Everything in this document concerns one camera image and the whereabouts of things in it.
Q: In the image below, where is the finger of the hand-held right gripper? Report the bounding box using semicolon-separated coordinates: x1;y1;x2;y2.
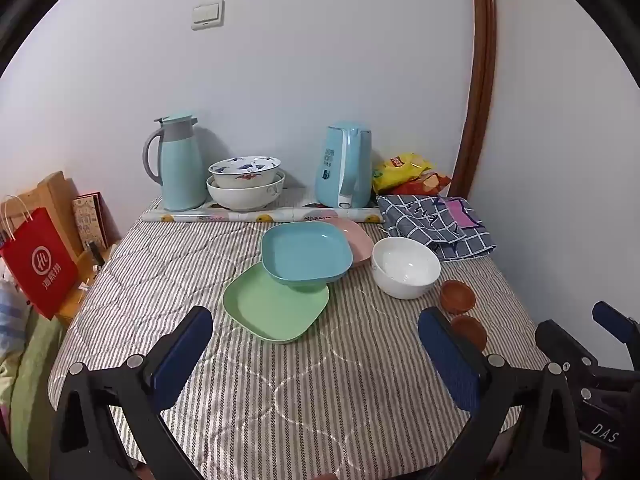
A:
535;319;599;376
592;301;640;345

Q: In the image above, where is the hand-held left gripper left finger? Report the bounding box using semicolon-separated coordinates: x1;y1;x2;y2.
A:
48;305;216;480

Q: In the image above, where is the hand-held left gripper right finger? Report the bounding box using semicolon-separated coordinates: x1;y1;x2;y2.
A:
417;306;583;480

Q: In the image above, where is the small brown bowl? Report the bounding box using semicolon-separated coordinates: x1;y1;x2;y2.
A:
440;280;476;315
450;315;487;353

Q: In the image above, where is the white ceramic bowl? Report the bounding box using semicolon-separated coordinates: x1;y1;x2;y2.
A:
371;236;442;301

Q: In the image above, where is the pink square plate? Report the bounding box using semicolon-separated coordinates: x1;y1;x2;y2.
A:
320;217;376;269

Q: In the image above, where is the green square plate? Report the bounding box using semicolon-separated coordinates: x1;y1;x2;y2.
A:
222;261;331;345

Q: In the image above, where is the wooden stool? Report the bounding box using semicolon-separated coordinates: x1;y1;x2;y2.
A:
55;242;121;326

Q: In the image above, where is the grey striped quilt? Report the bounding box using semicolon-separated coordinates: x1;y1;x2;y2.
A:
48;210;551;480

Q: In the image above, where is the blue checked cloth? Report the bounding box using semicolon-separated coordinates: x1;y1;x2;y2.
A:
376;194;497;262

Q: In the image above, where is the green cloth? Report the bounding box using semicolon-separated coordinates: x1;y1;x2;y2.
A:
10;310;68;471

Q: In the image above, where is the patterned gift box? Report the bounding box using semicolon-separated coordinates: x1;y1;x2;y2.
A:
71;191;110;253

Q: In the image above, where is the blue square plate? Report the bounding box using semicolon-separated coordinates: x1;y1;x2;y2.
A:
261;221;354;291

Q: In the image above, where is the red paper bag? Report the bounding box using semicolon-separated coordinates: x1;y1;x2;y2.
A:
0;195;80;321

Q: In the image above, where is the large white bowl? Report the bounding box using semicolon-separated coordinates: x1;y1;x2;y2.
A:
206;170;286;212

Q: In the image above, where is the red chip bag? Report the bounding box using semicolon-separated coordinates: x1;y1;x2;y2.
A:
395;172;452;197

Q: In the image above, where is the fruit print table mat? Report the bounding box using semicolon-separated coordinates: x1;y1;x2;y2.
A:
141;187;386;224

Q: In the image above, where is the light blue thermos jug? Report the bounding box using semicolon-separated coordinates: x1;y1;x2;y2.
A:
143;114;203;212

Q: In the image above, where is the yellow chip bag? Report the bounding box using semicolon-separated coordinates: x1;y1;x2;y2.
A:
372;152;433;192

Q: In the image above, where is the brown paper bag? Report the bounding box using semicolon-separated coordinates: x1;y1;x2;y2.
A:
36;171;86;266

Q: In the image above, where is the blue patterned bowl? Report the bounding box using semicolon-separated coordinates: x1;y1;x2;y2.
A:
208;156;282;189

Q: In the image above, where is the light blue tissue box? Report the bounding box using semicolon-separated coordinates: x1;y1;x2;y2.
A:
315;121;373;210

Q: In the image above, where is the brown wooden door frame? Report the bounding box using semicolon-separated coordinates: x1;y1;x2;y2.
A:
452;0;498;198

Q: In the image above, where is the white wall switch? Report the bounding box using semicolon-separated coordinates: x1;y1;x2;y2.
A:
191;0;225;31

